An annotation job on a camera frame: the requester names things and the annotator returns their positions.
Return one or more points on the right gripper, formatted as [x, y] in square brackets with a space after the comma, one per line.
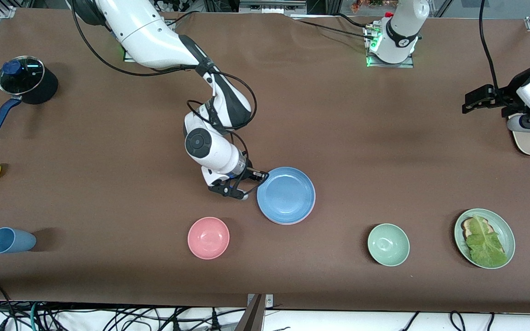
[250, 173]

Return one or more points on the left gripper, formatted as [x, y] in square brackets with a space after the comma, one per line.
[503, 97]

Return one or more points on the blue plate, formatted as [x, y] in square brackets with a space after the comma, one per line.
[285, 195]

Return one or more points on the pink plate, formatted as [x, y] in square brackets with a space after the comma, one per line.
[305, 217]

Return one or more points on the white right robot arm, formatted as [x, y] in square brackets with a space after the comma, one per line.
[145, 32]

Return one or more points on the small pink bowl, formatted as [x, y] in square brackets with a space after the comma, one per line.
[208, 238]

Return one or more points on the toast bread slice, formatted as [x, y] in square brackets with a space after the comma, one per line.
[466, 225]

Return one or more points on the green plate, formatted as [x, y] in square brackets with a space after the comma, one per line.
[506, 230]

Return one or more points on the dark support beam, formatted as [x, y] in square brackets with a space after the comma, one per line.
[251, 319]

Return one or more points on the green lettuce leaf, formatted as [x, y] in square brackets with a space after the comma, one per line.
[486, 243]

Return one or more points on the colourful toy food heap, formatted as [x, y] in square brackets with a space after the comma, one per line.
[366, 4]

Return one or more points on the small green bowl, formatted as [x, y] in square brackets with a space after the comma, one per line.
[388, 244]

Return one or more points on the brown table cover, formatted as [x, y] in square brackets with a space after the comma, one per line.
[108, 257]

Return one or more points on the blue cup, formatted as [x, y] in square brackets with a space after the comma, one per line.
[12, 240]

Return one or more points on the glass lid blue knob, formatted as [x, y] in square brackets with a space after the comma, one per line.
[23, 76]

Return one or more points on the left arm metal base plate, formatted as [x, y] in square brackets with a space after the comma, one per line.
[410, 64]

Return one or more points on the small metal table bracket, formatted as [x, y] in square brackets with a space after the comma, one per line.
[269, 301]

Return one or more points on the grey metal frame bar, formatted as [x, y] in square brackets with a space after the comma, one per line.
[272, 7]

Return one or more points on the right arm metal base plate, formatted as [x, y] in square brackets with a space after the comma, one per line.
[127, 57]

